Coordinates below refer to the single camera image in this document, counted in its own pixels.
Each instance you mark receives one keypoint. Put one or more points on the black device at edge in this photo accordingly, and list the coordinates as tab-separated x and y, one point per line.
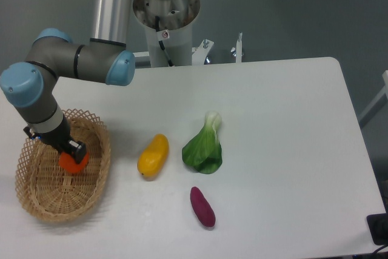
377	224

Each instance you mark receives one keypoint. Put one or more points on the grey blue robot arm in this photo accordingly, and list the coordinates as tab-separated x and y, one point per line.
28	85

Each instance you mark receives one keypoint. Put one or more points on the white frame at right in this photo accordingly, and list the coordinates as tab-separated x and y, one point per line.
376	104

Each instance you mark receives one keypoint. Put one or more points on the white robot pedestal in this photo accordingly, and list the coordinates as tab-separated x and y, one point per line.
168	29

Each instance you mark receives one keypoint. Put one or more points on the woven wicker basket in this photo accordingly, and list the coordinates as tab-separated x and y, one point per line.
51	194

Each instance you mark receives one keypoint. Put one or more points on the purple sweet potato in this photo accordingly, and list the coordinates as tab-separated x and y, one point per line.
202	208

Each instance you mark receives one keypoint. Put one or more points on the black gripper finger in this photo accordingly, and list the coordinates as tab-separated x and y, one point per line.
77	150

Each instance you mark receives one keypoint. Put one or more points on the white metal base frame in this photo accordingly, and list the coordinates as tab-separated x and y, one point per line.
200	55

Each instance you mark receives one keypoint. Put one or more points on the green bok choy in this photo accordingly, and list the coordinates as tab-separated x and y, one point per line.
204	151

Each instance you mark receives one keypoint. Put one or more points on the yellow mango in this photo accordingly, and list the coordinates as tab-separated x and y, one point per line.
154	156

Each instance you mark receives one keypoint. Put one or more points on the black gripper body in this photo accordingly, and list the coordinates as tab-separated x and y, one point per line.
58	138

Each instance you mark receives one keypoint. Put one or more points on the orange fruit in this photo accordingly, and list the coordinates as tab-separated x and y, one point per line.
68	163

